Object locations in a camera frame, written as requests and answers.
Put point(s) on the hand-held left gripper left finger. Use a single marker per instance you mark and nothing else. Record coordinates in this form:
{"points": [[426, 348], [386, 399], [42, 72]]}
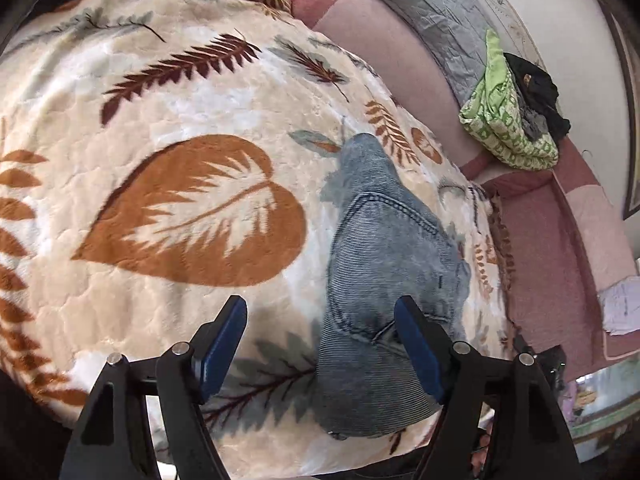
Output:
{"points": [[225, 345]]}

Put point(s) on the white cloth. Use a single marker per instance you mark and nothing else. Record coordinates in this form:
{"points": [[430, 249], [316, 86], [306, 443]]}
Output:
{"points": [[622, 305]]}

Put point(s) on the floral patterned cloth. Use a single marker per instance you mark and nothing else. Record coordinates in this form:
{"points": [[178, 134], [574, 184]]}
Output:
{"points": [[605, 410]]}

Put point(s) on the grey quilted blanket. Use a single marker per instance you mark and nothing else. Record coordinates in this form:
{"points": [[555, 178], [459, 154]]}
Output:
{"points": [[440, 10]]}

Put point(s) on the black clothing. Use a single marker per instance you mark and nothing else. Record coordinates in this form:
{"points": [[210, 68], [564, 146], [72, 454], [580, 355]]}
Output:
{"points": [[535, 85]]}

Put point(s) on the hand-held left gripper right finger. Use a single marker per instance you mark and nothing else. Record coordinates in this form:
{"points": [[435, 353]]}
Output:
{"points": [[420, 355]]}

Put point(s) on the cream leaf-print fleece blanket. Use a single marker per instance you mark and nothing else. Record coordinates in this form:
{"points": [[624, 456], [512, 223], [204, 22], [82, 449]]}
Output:
{"points": [[150, 110]]}

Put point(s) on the pink bed sheet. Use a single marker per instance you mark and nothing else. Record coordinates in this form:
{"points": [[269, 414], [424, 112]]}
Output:
{"points": [[540, 260]]}

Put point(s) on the blue denim pants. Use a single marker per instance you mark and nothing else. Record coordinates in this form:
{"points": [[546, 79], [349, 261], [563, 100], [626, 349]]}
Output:
{"points": [[380, 260]]}

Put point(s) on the green patterned quilt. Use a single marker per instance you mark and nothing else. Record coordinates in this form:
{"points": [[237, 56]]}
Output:
{"points": [[500, 125]]}

